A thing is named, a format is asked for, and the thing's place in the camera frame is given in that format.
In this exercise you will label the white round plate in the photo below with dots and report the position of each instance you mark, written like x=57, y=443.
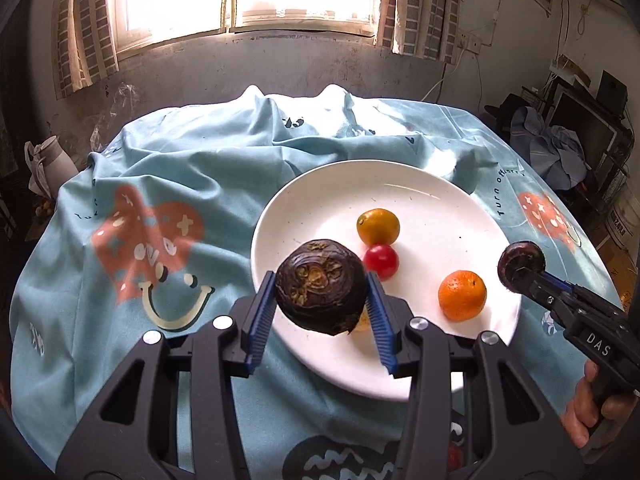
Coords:
x=440, y=200

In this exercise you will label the orange mandarin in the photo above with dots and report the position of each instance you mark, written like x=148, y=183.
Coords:
x=462, y=295

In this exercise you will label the dark monitor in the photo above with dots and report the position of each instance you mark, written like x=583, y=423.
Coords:
x=582, y=120

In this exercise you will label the light blue printed tablecloth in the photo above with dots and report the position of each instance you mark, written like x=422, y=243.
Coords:
x=165, y=185

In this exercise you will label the blue cloth heap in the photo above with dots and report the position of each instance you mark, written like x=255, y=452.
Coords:
x=557, y=150

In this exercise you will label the white bucket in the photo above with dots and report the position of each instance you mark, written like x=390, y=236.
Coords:
x=625, y=220

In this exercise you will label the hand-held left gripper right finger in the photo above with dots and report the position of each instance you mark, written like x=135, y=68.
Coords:
x=381, y=327

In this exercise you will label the small dark water chestnut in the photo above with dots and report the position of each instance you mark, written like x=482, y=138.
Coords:
x=520, y=261

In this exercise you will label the checked curtain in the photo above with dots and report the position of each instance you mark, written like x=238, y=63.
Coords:
x=82, y=25
x=415, y=7

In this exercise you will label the black speaker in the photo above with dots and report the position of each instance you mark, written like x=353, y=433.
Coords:
x=612, y=90

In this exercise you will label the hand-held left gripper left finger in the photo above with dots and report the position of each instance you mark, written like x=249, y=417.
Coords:
x=260, y=316

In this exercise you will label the large dark water chestnut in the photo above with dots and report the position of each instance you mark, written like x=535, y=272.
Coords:
x=320, y=285

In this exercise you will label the red cherry tomato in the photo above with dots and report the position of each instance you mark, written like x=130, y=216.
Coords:
x=381, y=261

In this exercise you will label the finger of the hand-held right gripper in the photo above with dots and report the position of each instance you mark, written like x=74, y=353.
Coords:
x=556, y=282
x=532, y=290

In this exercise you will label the person's right hand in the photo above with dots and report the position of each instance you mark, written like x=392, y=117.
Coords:
x=580, y=410

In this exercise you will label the white thermos jug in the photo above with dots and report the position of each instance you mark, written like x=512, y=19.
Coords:
x=50, y=162

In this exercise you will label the yellow tomato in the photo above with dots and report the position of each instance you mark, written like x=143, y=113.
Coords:
x=378, y=225

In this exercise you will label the black hat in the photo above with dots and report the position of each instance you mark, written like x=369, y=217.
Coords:
x=505, y=107

